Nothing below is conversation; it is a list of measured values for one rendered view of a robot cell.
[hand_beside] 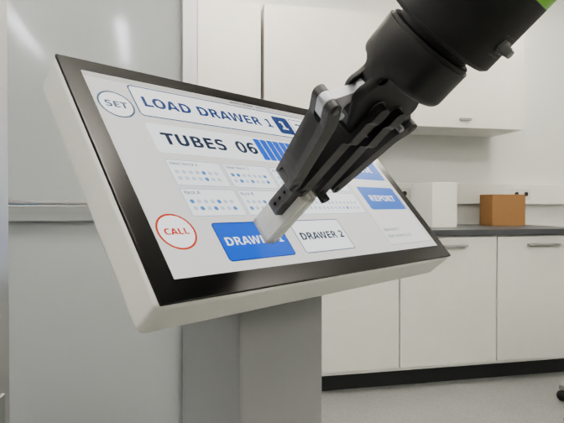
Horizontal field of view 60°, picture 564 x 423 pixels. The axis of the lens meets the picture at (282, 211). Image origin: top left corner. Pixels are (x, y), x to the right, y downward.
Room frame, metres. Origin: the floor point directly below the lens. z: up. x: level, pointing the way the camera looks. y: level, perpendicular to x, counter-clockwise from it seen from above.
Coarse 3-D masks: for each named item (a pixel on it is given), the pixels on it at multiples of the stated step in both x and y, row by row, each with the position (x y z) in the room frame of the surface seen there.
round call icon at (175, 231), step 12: (156, 216) 0.44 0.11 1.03; (168, 216) 0.45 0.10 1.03; (180, 216) 0.46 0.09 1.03; (156, 228) 0.43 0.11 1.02; (168, 228) 0.44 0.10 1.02; (180, 228) 0.45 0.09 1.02; (192, 228) 0.46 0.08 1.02; (168, 240) 0.43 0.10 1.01; (180, 240) 0.44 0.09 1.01; (192, 240) 0.44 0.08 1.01; (168, 252) 0.42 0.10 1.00
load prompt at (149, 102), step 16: (144, 96) 0.56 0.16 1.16; (160, 96) 0.58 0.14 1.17; (176, 96) 0.60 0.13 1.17; (144, 112) 0.54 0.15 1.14; (160, 112) 0.55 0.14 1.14; (176, 112) 0.57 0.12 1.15; (192, 112) 0.59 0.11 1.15; (208, 112) 0.61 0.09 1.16; (224, 112) 0.64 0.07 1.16; (240, 112) 0.66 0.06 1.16; (256, 112) 0.69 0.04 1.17; (272, 112) 0.72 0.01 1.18; (240, 128) 0.63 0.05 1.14; (256, 128) 0.66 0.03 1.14; (272, 128) 0.69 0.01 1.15; (288, 128) 0.72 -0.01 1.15
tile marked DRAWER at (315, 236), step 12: (300, 228) 0.56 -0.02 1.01; (312, 228) 0.57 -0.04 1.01; (324, 228) 0.59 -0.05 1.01; (336, 228) 0.61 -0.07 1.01; (300, 240) 0.54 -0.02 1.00; (312, 240) 0.56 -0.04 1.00; (324, 240) 0.57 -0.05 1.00; (336, 240) 0.59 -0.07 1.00; (348, 240) 0.60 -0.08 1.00; (312, 252) 0.54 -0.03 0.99
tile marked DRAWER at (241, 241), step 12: (216, 228) 0.47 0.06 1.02; (228, 228) 0.49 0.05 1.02; (240, 228) 0.50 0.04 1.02; (252, 228) 0.51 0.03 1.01; (228, 240) 0.47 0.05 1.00; (240, 240) 0.48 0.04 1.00; (252, 240) 0.49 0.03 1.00; (288, 240) 0.53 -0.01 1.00; (228, 252) 0.46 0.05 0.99; (240, 252) 0.47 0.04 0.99; (252, 252) 0.48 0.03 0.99; (264, 252) 0.49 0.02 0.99; (276, 252) 0.51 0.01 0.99; (288, 252) 0.52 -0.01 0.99
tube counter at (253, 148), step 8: (232, 136) 0.61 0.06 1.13; (240, 136) 0.62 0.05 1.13; (240, 144) 0.61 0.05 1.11; (248, 144) 0.62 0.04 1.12; (256, 144) 0.63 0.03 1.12; (264, 144) 0.64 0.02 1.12; (272, 144) 0.66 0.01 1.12; (280, 144) 0.67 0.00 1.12; (288, 144) 0.68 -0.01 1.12; (240, 152) 0.60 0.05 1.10; (248, 152) 0.61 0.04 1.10; (256, 152) 0.62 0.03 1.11; (264, 152) 0.63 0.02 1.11; (272, 152) 0.64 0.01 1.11; (280, 152) 0.66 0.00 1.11; (264, 160) 0.62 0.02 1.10; (272, 160) 0.63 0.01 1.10
